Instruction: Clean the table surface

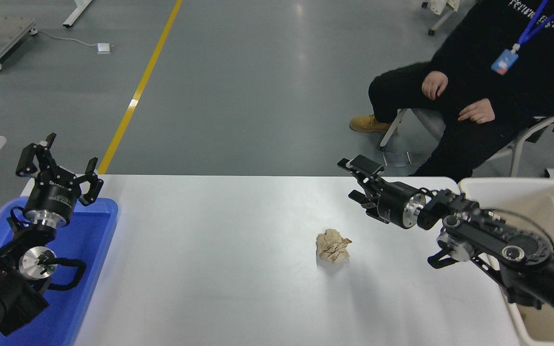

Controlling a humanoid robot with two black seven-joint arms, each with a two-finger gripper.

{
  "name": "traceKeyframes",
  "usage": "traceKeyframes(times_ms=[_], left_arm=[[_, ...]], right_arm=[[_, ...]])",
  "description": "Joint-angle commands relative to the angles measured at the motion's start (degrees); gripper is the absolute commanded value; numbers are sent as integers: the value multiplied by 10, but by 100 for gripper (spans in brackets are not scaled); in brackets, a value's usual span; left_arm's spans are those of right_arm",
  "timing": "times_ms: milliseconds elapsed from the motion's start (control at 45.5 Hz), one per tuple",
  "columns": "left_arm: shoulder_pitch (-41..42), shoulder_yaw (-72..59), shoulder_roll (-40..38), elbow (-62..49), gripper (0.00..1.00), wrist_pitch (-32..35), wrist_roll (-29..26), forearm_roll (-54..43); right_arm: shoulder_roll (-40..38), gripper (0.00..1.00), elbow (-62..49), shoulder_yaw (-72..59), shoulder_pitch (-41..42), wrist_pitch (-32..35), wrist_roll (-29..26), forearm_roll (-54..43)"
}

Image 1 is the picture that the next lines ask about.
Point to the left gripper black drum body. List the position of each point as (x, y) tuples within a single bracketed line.
[(55, 194)]

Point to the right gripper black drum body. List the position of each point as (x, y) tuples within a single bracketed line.
[(395, 204)]

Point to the grey white-framed chair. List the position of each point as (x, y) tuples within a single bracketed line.
[(431, 125)]

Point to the person's right hand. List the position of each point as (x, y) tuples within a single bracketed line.
[(435, 85)]

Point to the person's left hand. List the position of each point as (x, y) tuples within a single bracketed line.
[(479, 111)]

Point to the silver floor plate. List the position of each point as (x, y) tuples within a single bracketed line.
[(414, 158), (395, 160)]

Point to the crumpled tan paper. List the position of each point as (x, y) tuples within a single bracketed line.
[(333, 246)]

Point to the blue plastic tray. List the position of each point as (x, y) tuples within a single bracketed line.
[(89, 250)]

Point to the white power adapter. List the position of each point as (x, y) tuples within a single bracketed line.
[(105, 47)]

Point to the grey platform cart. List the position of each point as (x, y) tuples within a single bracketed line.
[(7, 34)]

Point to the white-framed rolling chair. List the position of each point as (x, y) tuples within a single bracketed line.
[(431, 32)]

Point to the person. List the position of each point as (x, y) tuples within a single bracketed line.
[(474, 57)]

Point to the cream padded coat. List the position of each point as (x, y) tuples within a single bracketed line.
[(443, 6)]

